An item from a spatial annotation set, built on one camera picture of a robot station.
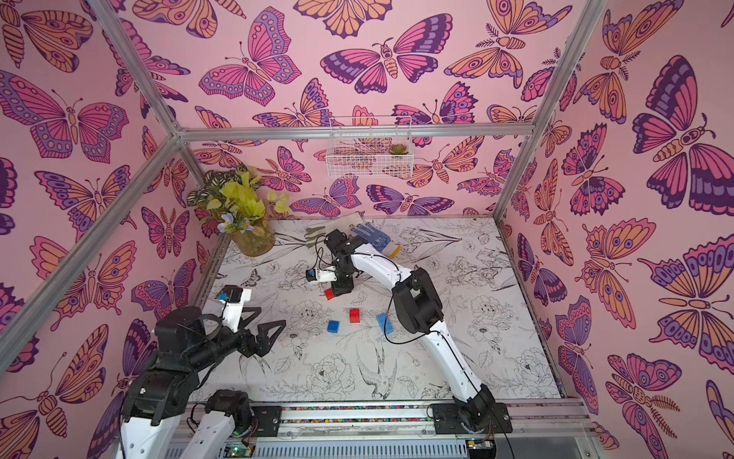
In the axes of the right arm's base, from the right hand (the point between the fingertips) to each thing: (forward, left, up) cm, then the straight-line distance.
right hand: (338, 279), depth 99 cm
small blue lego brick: (-17, 0, -2) cm, 17 cm away
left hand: (-24, +10, +21) cm, 34 cm away
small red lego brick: (-14, -7, 0) cm, 16 cm away
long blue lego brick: (-14, -17, -5) cm, 22 cm away
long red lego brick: (-6, +3, -1) cm, 6 cm away
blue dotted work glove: (+23, -12, -3) cm, 26 cm away
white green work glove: (+29, 0, -2) cm, 29 cm away
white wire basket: (+32, -11, +32) cm, 46 cm away
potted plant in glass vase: (+15, +34, +23) cm, 44 cm away
